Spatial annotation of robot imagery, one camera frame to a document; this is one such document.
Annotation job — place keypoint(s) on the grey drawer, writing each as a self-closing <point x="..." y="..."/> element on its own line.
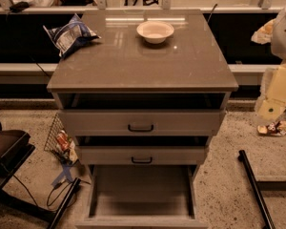
<point x="140" y="197"/>
<point x="142" y="122"/>
<point x="142" y="150"/>

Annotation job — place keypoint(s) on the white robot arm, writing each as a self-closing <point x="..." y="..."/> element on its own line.
<point x="278" y="43"/>

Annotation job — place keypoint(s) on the grey drawer cabinet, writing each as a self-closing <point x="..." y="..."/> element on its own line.
<point x="121" y="70"/>

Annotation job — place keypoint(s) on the white bowl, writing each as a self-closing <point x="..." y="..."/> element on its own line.
<point x="155" y="32"/>

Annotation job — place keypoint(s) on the red snack packet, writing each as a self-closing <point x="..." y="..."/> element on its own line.
<point x="62" y="140"/>

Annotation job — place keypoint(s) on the blue chip bag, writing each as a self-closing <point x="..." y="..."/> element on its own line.
<point x="70" y="37"/>

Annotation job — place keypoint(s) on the brown snack wrapper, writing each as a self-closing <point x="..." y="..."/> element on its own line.
<point x="273" y="129"/>

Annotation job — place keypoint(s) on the black left table leg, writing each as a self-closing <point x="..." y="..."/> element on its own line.
<point x="64" y="204"/>

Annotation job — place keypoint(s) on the black table leg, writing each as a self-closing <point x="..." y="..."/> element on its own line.
<point x="268" y="222"/>
<point x="64" y="204"/>

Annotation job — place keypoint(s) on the black right table leg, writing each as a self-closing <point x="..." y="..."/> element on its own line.
<point x="268" y="222"/>

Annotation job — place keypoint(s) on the wire mesh basket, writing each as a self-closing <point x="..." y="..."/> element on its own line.
<point x="68" y="157"/>

